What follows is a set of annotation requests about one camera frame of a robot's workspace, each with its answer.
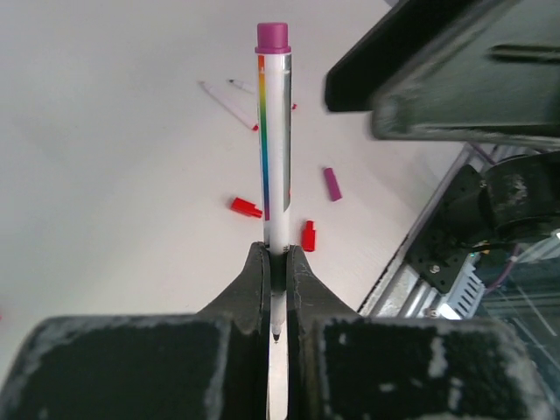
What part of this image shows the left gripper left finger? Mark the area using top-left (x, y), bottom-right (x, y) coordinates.
top-left (1, 242), bottom-right (268, 419)

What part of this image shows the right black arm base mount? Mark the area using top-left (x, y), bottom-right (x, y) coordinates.
top-left (405, 164), bottom-right (487, 294)

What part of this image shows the thin white red-tip pen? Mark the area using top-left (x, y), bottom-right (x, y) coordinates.
top-left (255, 22), bottom-right (292, 340)

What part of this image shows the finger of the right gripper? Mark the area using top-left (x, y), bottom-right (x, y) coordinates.
top-left (324, 1), bottom-right (559, 148)

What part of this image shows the red cap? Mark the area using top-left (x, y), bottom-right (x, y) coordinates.
top-left (301, 220), bottom-right (316, 252)
top-left (230, 197), bottom-right (263, 219)

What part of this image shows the red cap upper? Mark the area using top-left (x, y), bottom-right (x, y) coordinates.
top-left (230, 197), bottom-right (263, 219)

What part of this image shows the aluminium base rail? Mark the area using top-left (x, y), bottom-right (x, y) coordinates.
top-left (357, 144), bottom-right (487, 317)

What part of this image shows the purple pen cap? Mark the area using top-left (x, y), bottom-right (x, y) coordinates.
top-left (323, 167), bottom-right (342, 202)

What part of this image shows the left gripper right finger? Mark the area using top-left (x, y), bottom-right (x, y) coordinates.
top-left (286, 246), bottom-right (559, 419)

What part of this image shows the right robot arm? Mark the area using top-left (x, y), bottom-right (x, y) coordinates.
top-left (325, 1), bottom-right (559, 245)

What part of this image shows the blue cable duct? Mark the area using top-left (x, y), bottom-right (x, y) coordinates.
top-left (424, 257), bottom-right (486, 320)

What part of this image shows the red cap lower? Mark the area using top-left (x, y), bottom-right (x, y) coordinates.
top-left (301, 220), bottom-right (316, 252)

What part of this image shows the white fineliner pen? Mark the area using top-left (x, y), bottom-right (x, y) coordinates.
top-left (199, 80), bottom-right (259, 131)
top-left (227, 74), bottom-right (296, 123)

